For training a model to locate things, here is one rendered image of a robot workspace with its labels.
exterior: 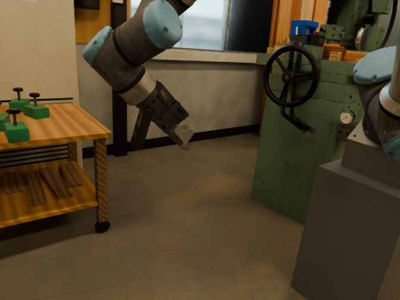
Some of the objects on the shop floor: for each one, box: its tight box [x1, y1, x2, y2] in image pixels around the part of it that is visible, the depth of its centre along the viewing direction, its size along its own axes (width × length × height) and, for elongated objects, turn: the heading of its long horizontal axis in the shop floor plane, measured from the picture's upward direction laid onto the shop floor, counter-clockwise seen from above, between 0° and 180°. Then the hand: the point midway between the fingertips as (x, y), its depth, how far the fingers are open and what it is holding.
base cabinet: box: [251, 90, 364, 224], centre depth 190 cm, size 45×58×71 cm
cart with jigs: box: [0, 88, 112, 233], centre depth 148 cm, size 66×57×64 cm
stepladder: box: [289, 20, 319, 40], centre depth 258 cm, size 27×25×116 cm
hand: (183, 148), depth 87 cm, fingers closed
